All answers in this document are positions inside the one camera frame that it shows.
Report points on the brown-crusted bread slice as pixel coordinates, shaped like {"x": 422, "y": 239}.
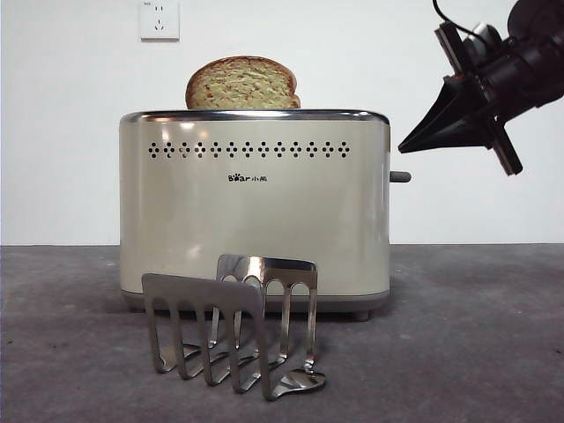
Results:
{"x": 242, "y": 86}

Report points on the cream two-slot toaster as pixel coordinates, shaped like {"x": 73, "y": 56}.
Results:
{"x": 247, "y": 220}

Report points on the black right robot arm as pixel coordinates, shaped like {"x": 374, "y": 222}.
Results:
{"x": 546, "y": 48}

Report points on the grey toaster lever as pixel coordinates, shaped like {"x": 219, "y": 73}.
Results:
{"x": 402, "y": 176}

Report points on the shiny steel toast rack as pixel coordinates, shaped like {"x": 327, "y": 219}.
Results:
{"x": 207, "y": 291}

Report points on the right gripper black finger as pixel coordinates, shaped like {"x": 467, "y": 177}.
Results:
{"x": 458, "y": 136}
{"x": 445, "y": 110}

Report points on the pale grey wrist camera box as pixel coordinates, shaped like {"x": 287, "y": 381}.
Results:
{"x": 482, "y": 34}

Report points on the white wall socket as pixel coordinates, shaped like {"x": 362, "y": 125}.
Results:
{"x": 160, "y": 20}

